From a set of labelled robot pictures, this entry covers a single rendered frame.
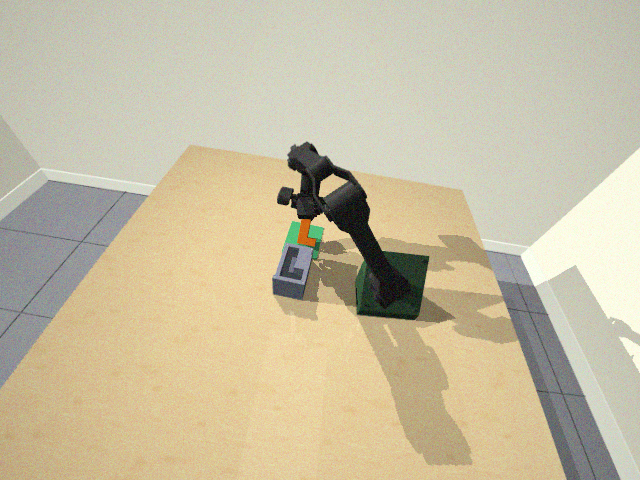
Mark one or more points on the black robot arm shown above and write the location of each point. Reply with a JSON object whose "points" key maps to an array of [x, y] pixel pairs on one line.
{"points": [[348, 209]]}

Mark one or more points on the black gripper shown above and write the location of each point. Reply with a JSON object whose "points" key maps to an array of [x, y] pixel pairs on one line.
{"points": [[285, 194]]}

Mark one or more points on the orange l-shaped part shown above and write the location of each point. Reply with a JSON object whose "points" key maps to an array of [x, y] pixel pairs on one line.
{"points": [[303, 233]]}

